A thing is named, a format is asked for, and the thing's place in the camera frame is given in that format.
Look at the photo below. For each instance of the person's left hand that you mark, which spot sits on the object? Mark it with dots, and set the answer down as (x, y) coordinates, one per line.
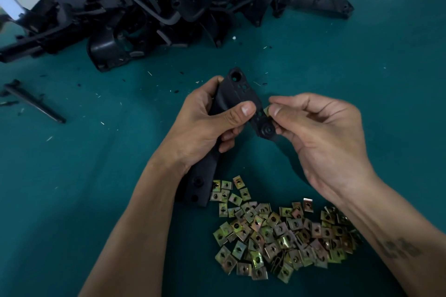
(198, 133)

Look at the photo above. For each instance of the person's right hand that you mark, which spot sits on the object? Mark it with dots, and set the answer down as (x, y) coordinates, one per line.
(324, 140)

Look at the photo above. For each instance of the black plastic bracket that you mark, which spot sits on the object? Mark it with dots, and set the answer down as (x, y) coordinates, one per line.
(237, 88)

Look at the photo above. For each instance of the pile of brass clip nuts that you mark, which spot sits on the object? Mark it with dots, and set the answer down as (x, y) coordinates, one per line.
(282, 230)

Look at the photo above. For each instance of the pile of black plastic brackets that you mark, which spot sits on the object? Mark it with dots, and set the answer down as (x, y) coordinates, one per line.
(160, 8)

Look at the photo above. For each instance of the person's right forearm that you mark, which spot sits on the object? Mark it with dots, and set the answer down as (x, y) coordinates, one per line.
(408, 244)

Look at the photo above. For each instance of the person's left forearm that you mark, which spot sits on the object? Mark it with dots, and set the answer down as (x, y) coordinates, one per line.
(125, 244)

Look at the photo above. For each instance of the green table cloth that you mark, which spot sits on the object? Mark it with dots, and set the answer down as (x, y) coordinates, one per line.
(376, 63)

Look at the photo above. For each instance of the thin black plastic strip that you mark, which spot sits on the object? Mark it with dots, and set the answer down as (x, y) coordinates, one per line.
(35, 102)

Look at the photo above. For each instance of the white metal post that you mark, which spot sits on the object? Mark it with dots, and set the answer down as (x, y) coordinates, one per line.
(10, 1)

